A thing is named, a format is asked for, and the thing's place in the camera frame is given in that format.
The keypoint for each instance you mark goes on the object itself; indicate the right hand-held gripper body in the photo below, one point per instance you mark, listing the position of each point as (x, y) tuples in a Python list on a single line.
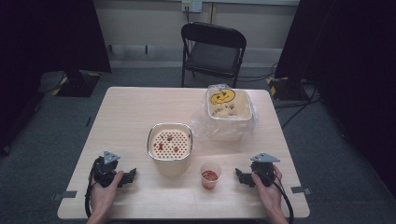
[(264, 171)]

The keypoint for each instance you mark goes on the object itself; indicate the beige bin with metal rim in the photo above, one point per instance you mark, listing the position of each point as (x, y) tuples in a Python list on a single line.
[(171, 166)]

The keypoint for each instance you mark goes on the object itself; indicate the clear plastic bag yellow print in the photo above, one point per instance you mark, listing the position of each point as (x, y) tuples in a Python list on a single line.
[(200, 124)]

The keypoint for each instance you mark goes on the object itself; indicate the perforated beige strainer insert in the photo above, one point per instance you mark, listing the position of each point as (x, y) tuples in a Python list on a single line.
[(182, 144)]

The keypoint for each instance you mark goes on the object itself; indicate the black tape strip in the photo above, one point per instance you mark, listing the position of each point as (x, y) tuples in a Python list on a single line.
[(88, 121)]

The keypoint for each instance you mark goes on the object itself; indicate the black folding chair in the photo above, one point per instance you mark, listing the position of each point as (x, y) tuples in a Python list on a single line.
[(214, 56)]

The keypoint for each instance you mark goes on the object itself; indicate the red food scrap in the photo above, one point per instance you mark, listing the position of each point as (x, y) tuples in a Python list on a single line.
[(161, 146), (169, 137)]

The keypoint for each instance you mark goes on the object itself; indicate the clear plastic cup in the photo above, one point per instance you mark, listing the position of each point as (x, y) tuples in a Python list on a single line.
[(210, 185)]

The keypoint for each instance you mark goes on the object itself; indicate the white wall outlet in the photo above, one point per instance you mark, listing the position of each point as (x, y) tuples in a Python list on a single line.
[(191, 5)]

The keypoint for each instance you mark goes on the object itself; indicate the person's right hand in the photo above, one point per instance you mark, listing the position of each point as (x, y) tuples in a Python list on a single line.
[(271, 196)]

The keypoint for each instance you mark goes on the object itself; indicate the red food waste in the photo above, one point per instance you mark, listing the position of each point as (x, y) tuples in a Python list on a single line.
[(210, 176)]

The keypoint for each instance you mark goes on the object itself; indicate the black stand base striped tape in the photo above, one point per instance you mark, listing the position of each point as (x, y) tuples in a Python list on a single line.
[(286, 88), (77, 84)]

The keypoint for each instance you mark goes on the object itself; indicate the grey tape piece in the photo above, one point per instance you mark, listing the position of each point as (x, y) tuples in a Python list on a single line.
[(65, 195), (301, 190)]

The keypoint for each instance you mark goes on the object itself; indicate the person's left hand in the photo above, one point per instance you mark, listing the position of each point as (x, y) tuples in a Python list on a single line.
[(102, 197)]

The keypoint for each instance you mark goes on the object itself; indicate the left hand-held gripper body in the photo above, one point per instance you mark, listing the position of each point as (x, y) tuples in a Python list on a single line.
[(104, 174)]

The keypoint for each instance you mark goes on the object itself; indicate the beige waste bin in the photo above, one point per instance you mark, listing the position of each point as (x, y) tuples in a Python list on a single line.
[(230, 124)]

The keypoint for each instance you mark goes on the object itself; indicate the black curtain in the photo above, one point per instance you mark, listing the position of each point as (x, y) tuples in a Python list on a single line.
[(348, 77), (37, 46)]

